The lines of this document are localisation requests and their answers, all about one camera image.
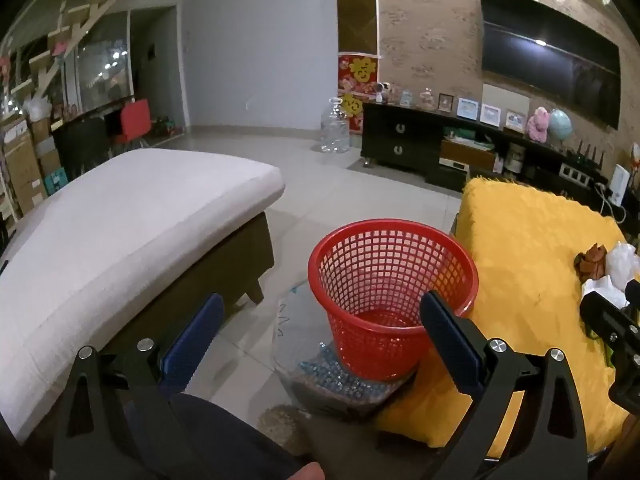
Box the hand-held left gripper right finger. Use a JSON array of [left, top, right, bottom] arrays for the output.
[[419, 290, 588, 480]]

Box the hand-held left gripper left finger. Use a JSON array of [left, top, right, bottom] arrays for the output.
[[52, 292, 226, 480]]

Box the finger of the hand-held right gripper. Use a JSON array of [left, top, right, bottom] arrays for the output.
[[580, 290, 640, 348]]

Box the white cloth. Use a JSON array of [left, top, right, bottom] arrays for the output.
[[581, 275, 632, 311]]

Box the white plastic bag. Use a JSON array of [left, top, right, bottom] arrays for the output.
[[604, 241, 640, 281]]

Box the red plastic mesh basket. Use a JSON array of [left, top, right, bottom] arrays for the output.
[[307, 218, 480, 381]]

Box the person's dark trouser leg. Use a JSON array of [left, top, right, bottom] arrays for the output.
[[165, 392, 321, 480]]

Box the yellow fuzzy table cloth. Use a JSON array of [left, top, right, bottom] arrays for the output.
[[372, 175, 640, 461]]

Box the beige fuzzy mat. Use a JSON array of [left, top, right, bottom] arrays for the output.
[[257, 405, 311, 456]]

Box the white cushioned bench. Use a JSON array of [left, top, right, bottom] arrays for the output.
[[0, 147, 300, 443]]

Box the white upright device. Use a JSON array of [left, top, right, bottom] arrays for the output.
[[611, 164, 632, 207]]

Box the white socket strip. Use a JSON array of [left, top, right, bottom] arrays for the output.
[[559, 162, 606, 183]]

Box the black router with antennas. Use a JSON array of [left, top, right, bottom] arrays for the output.
[[565, 142, 606, 166]]

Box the pale blue globe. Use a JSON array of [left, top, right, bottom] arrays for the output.
[[547, 109, 572, 148]]

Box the pink plush toy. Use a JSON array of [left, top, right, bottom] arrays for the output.
[[525, 106, 552, 141]]

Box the black television cabinet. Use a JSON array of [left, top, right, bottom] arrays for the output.
[[360, 101, 631, 221]]

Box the black chair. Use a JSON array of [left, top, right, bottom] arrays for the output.
[[52, 117, 111, 181]]

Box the red chair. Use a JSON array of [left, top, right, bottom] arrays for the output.
[[112, 99, 153, 148]]

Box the clear plastic water jug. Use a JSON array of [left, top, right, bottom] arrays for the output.
[[318, 97, 352, 153]]

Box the stack of cardboard boxes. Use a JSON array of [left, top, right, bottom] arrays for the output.
[[0, 110, 63, 221]]

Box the white cable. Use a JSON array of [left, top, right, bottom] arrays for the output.
[[595, 185, 628, 223]]

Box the beige wall board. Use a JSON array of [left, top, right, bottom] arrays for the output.
[[482, 82, 531, 116]]

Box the black wall television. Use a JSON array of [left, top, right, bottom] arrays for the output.
[[478, 0, 622, 130]]

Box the red festive wall poster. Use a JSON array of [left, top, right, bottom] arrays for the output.
[[337, 51, 379, 133]]

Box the zigzag wall shelf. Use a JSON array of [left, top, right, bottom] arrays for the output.
[[10, 0, 136, 106]]

